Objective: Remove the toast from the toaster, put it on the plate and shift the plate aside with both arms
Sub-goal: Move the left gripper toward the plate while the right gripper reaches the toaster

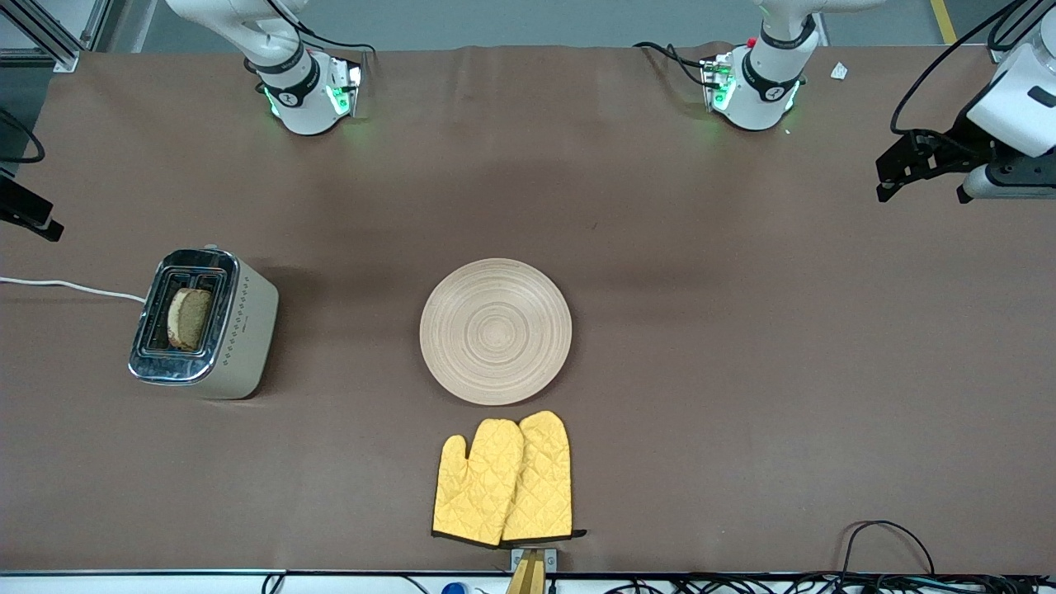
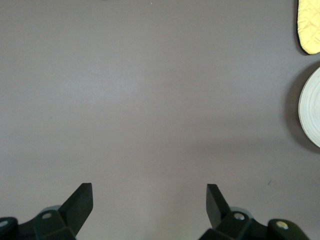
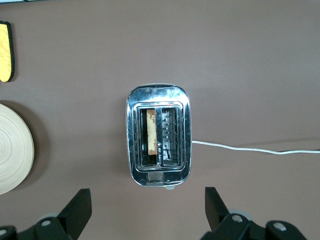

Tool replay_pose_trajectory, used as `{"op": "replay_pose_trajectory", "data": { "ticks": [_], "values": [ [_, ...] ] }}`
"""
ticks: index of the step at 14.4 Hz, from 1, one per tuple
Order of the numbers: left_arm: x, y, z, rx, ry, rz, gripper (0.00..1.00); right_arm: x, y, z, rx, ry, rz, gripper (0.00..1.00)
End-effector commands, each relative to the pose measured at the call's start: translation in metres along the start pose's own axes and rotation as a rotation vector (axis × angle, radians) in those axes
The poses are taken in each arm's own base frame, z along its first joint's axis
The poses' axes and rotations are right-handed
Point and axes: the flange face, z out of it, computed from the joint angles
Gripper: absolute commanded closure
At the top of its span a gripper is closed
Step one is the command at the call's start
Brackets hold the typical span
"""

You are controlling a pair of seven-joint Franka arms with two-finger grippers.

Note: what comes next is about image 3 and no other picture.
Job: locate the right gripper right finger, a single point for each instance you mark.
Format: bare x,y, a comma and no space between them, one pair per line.
217,212

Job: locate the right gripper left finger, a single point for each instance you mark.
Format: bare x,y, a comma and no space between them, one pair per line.
75,215

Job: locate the round wooden plate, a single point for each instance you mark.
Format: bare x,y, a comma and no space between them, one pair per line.
12,150

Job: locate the slice of toast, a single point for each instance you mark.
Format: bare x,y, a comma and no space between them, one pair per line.
151,132

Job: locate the beige and chrome toaster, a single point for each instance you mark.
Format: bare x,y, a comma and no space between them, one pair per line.
160,100

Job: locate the yellow quilted oven mitt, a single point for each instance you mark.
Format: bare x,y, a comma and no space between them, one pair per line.
5,55

